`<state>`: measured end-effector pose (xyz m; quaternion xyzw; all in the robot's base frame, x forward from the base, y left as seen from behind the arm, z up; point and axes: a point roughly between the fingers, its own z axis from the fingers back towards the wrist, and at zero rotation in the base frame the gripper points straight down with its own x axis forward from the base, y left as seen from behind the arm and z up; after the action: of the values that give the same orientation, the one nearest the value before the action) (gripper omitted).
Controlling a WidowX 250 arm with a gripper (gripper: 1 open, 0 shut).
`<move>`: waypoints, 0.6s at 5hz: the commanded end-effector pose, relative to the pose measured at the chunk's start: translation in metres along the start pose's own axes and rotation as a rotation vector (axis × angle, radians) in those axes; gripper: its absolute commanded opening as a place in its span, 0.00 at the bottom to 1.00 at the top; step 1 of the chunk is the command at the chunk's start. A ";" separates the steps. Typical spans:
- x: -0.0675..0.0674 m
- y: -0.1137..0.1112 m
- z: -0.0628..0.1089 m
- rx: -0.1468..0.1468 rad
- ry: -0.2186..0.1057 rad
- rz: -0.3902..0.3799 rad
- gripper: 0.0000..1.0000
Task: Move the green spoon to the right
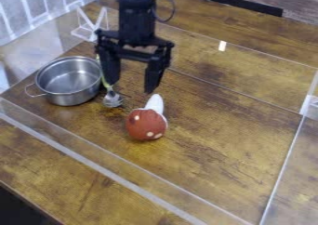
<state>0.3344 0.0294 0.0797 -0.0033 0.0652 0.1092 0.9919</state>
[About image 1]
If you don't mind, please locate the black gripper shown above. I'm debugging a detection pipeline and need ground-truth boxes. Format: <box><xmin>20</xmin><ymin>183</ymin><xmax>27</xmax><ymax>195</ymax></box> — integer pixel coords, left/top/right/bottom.
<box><xmin>95</xmin><ymin>29</ymin><xmax>175</xmax><ymax>94</ymax></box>

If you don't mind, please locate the green handled metal spoon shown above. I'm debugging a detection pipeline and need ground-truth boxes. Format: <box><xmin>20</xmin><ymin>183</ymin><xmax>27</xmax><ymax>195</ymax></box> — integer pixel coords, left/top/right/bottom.
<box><xmin>96</xmin><ymin>56</ymin><xmax>123</xmax><ymax>108</ymax></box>

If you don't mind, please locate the red plush mushroom toy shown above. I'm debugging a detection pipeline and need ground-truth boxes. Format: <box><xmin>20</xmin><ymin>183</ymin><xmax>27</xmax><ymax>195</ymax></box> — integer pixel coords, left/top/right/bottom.
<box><xmin>125</xmin><ymin>94</ymin><xmax>168</xmax><ymax>141</ymax></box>

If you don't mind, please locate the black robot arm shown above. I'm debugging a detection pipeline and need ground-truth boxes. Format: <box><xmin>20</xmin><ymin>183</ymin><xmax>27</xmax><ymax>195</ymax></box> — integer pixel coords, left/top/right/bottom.
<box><xmin>95</xmin><ymin>0</ymin><xmax>175</xmax><ymax>94</ymax></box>

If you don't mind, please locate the small steel pot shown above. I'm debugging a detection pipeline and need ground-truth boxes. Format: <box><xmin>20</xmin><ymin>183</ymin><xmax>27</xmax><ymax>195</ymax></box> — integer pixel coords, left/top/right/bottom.
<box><xmin>27</xmin><ymin>56</ymin><xmax>101</xmax><ymax>106</ymax></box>

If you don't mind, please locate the black strip on table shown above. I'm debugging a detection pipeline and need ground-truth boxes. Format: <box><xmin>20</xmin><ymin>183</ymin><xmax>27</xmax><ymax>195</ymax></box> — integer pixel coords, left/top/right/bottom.
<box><xmin>206</xmin><ymin>0</ymin><xmax>283</xmax><ymax>17</ymax></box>

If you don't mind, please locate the clear acrylic triangle bracket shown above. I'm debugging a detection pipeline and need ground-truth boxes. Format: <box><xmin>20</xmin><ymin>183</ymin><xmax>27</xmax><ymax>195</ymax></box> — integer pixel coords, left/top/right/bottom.
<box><xmin>71</xmin><ymin>7</ymin><xmax>109</xmax><ymax>42</ymax></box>

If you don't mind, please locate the black cable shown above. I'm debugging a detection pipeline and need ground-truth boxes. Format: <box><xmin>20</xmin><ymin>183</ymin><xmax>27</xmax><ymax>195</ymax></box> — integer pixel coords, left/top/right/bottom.
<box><xmin>152</xmin><ymin>0</ymin><xmax>176</xmax><ymax>23</ymax></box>

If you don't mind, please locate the clear acrylic enclosure panel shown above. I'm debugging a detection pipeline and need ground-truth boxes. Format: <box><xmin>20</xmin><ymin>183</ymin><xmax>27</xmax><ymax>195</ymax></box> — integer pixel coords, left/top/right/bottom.
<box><xmin>0</xmin><ymin>98</ymin><xmax>251</xmax><ymax>225</ymax></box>

